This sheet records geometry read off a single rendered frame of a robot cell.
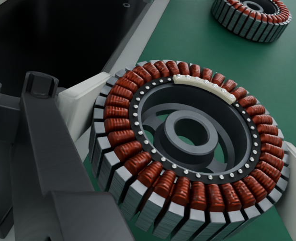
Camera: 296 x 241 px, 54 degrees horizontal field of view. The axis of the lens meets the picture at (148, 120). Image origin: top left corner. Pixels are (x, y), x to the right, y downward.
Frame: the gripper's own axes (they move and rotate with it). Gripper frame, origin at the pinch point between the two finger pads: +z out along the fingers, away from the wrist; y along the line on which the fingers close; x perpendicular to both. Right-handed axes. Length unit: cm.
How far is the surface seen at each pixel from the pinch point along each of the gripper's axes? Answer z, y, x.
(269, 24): 26.1, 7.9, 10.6
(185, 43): 22.0, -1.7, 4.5
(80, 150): 4.7, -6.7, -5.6
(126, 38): 16.5, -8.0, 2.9
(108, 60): 11.4, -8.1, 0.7
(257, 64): 23.2, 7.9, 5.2
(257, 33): 26.7, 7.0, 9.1
